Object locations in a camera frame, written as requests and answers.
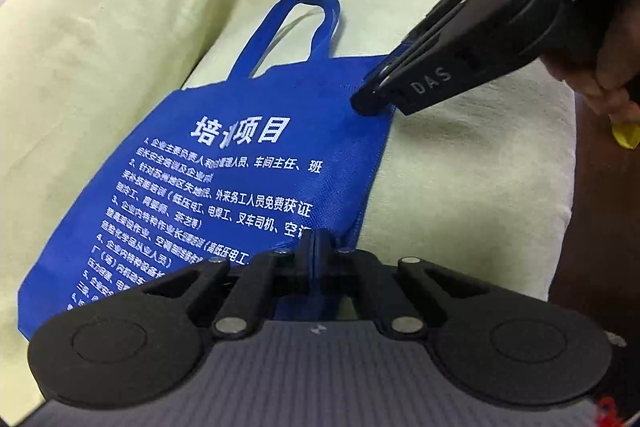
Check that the yellow plastic piece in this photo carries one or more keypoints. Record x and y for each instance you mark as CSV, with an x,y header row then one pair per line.
x,y
627,136

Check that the green covered sofa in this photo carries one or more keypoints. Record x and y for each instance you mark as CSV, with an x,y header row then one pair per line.
x,y
100,57

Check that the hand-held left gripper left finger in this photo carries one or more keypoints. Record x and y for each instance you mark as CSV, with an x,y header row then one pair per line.
x,y
309,257

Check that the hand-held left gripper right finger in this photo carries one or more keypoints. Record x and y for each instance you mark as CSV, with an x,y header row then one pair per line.
x,y
325,257

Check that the person's right hand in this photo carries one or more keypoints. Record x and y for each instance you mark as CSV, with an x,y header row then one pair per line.
x,y
600,77

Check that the blue shopping bag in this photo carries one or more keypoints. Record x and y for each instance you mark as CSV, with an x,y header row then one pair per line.
x,y
225,187

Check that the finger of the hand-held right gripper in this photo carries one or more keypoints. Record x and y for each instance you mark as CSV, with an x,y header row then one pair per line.
x,y
372,99

